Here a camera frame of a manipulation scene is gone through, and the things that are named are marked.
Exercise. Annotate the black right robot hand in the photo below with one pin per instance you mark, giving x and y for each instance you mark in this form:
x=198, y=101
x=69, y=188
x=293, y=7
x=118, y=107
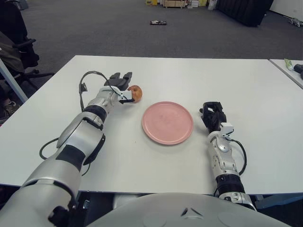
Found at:
x=214, y=117

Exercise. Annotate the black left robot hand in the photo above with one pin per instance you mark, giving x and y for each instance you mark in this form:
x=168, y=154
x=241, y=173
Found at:
x=119, y=81

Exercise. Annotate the red yellow apple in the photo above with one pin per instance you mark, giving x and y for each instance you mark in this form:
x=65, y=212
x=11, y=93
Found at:
x=138, y=93

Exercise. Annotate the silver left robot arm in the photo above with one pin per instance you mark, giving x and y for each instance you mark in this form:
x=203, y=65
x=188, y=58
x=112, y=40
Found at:
x=78, y=132

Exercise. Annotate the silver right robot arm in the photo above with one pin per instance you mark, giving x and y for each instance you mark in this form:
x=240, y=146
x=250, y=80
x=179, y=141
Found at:
x=225, y=163

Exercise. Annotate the pink round plate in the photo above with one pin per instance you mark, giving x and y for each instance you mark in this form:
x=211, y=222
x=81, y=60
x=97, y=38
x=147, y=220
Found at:
x=167, y=124

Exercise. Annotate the small black floor tray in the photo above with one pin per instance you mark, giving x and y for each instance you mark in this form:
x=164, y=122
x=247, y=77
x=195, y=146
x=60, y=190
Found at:
x=158, y=23

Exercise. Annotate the yellow box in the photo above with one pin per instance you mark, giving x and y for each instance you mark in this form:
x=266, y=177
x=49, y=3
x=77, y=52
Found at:
x=151, y=2

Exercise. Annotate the green white tube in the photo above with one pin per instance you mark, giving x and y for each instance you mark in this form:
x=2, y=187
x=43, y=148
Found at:
x=288, y=64

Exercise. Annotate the wooden crate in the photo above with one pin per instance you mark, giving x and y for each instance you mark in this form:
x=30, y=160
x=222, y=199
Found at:
x=175, y=3

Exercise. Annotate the black office chair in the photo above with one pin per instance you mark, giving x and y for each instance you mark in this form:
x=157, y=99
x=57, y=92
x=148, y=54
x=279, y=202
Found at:
x=28, y=47

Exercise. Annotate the white table leg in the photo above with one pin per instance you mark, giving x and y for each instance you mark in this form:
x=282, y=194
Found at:
x=13, y=80

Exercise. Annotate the grey robot torso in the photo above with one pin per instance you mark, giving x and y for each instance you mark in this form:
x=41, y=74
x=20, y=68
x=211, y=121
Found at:
x=165, y=212

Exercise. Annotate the large black cabinet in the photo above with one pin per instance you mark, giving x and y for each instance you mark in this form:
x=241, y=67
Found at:
x=243, y=11

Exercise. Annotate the white box stack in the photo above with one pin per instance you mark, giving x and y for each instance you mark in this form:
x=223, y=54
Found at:
x=197, y=2

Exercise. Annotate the white plastic bag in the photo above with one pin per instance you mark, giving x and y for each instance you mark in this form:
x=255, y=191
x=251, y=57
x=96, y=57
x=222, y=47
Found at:
x=212, y=4

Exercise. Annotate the dark sneaker shoe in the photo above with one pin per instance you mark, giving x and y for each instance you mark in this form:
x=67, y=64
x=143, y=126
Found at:
x=9, y=107

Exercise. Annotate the grey toy figure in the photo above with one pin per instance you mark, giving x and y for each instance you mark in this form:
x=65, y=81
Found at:
x=296, y=22

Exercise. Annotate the blue table frame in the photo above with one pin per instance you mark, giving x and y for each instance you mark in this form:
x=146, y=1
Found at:
x=279, y=199

